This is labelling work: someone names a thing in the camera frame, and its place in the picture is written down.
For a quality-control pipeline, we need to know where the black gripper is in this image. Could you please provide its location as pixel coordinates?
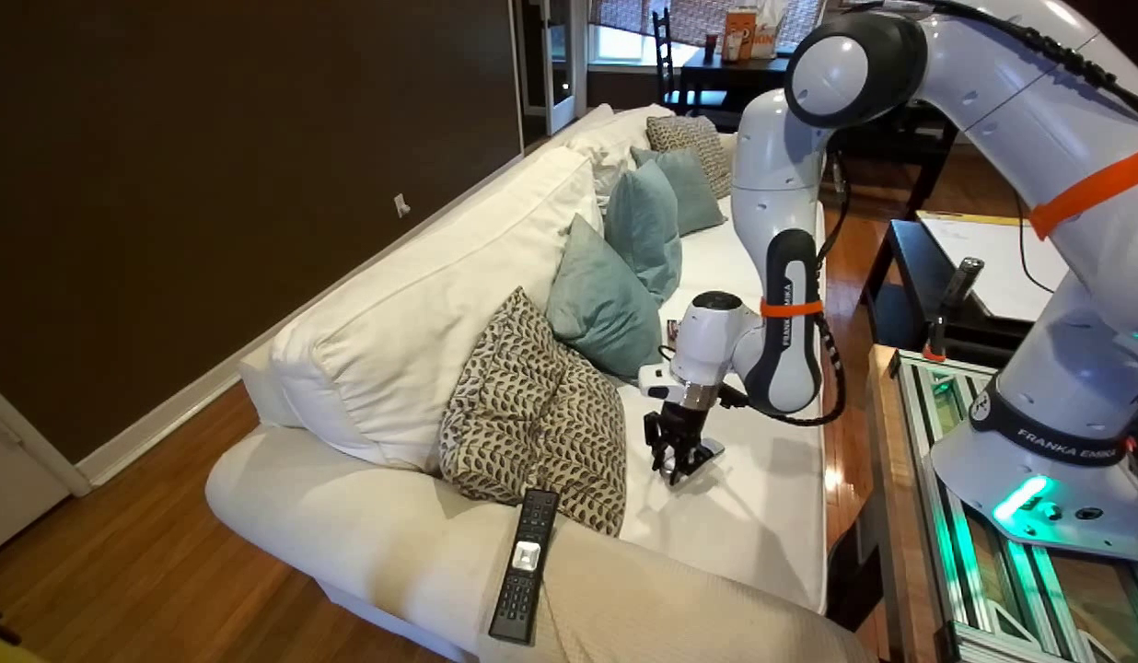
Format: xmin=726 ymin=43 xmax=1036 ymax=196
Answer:
xmin=642 ymin=393 xmax=722 ymax=488

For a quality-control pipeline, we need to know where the black remote control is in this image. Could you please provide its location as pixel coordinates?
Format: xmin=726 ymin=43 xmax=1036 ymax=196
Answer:
xmin=488 ymin=485 xmax=565 ymax=647

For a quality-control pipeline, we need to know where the white sofa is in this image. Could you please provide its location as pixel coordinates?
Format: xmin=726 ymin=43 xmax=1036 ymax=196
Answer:
xmin=202 ymin=100 xmax=884 ymax=663

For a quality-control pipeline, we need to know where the leaf patterned pillow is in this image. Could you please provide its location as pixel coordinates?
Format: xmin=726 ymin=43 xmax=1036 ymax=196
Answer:
xmin=431 ymin=282 xmax=630 ymax=539

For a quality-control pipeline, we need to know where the teal pillow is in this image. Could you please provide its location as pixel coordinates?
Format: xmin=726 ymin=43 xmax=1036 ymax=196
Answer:
xmin=652 ymin=143 xmax=728 ymax=240
xmin=602 ymin=159 xmax=690 ymax=305
xmin=544 ymin=212 xmax=668 ymax=387

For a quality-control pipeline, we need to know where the white sofa back cushion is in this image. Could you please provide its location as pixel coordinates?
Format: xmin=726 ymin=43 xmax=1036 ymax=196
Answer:
xmin=237 ymin=143 xmax=607 ymax=474
xmin=565 ymin=100 xmax=678 ymax=207

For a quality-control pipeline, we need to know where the black tripod stand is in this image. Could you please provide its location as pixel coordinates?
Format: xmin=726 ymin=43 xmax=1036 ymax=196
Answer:
xmin=860 ymin=123 xmax=1002 ymax=366

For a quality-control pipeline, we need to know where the grey patterned pillow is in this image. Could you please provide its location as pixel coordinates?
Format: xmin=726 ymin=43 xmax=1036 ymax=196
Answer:
xmin=642 ymin=109 xmax=738 ymax=197

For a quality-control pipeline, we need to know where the white rug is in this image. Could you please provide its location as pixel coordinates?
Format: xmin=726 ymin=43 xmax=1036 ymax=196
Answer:
xmin=912 ymin=210 xmax=1075 ymax=325

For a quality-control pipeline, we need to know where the black chair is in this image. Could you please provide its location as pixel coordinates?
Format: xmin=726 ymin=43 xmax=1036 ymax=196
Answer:
xmin=649 ymin=8 xmax=722 ymax=119

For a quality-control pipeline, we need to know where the orange box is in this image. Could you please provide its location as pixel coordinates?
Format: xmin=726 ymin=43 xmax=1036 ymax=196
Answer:
xmin=719 ymin=8 xmax=765 ymax=65

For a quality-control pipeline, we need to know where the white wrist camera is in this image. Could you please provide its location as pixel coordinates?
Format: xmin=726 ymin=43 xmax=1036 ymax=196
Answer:
xmin=638 ymin=360 xmax=682 ymax=399

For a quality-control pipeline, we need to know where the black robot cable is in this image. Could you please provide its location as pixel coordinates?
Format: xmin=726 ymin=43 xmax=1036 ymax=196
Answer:
xmin=711 ymin=131 xmax=856 ymax=431

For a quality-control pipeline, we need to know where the orange strap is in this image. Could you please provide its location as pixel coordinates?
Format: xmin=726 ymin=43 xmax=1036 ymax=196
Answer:
xmin=1027 ymin=139 xmax=1138 ymax=244
xmin=758 ymin=294 xmax=828 ymax=325

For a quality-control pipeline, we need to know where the white doorway frame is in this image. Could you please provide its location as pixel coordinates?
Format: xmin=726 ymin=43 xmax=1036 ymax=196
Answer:
xmin=505 ymin=0 xmax=596 ymax=152

